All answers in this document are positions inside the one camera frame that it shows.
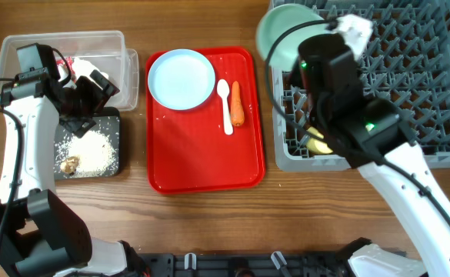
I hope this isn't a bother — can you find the light blue plate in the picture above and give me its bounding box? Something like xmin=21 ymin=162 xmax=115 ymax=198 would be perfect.
xmin=147 ymin=49 xmax=216 ymax=111

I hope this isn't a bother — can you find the grey dishwasher rack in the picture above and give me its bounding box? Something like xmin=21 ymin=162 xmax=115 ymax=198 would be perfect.
xmin=268 ymin=0 xmax=450 ymax=172

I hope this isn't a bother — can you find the white plastic spoon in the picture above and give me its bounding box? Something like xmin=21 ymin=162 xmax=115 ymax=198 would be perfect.
xmin=217 ymin=79 xmax=233 ymax=135

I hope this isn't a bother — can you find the red snack wrapper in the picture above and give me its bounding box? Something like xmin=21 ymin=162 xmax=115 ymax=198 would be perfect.
xmin=56 ymin=57 xmax=75 ymax=79

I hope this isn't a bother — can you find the clear plastic waste bin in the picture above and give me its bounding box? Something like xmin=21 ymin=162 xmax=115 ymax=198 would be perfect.
xmin=0 ymin=31 xmax=139 ymax=112

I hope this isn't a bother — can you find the white rice pile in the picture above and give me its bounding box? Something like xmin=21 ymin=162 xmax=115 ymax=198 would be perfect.
xmin=54 ymin=131 xmax=119 ymax=179

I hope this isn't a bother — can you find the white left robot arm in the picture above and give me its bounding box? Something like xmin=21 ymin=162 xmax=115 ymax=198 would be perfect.
xmin=0 ymin=43 xmax=151 ymax=276

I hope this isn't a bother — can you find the red serving tray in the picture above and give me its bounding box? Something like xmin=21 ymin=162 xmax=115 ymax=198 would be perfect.
xmin=145 ymin=46 xmax=265 ymax=194

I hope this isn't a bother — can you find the orange carrot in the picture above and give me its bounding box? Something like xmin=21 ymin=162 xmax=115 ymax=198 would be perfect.
xmin=230 ymin=81 xmax=245 ymax=127

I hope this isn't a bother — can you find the brown mushroom piece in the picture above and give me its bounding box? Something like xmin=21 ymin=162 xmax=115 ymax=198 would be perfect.
xmin=60 ymin=156 xmax=79 ymax=175

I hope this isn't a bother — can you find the yellow cup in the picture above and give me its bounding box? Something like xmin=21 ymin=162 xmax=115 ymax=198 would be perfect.
xmin=305 ymin=127 xmax=333 ymax=155

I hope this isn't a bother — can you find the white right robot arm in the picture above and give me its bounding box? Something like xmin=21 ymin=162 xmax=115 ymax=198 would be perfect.
xmin=298 ymin=34 xmax=450 ymax=276

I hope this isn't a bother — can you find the white napkin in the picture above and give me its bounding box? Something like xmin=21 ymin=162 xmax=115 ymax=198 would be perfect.
xmin=65 ymin=57 xmax=109 ymax=88

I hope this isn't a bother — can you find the green bowl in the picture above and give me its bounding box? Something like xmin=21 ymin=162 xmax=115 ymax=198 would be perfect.
xmin=255 ymin=3 xmax=328 ymax=73

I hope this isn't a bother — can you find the black waste tray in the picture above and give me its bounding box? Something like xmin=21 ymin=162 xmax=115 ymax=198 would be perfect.
xmin=54 ymin=108 xmax=121 ymax=180

